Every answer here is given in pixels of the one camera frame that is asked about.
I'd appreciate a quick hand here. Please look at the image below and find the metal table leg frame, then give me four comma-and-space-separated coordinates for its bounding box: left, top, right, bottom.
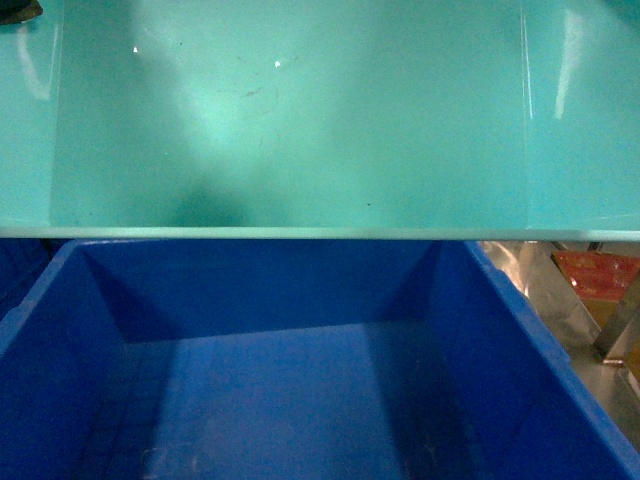
593, 276, 639, 364

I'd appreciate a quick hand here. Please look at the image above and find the teal plastic bin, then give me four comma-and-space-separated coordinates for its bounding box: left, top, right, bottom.
1, 1, 639, 242

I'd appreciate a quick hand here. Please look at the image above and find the upper blue plastic crate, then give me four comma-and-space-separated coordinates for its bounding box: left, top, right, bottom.
1, 240, 639, 479

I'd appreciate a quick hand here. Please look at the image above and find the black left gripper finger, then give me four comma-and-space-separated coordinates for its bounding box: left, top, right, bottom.
0, 0, 43, 24

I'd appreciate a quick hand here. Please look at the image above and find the red cardboard box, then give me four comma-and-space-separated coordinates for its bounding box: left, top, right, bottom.
551, 250, 639, 302

